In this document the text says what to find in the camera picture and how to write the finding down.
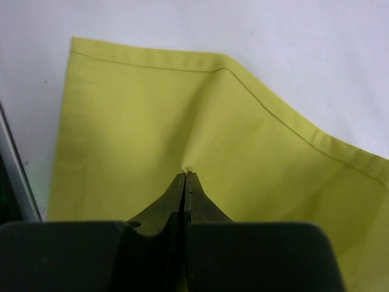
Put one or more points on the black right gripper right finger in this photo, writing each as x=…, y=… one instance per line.
x=201, y=218

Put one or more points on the yellow-green trousers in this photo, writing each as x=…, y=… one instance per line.
x=132, y=118

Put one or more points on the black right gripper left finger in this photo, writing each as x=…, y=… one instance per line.
x=158, y=233

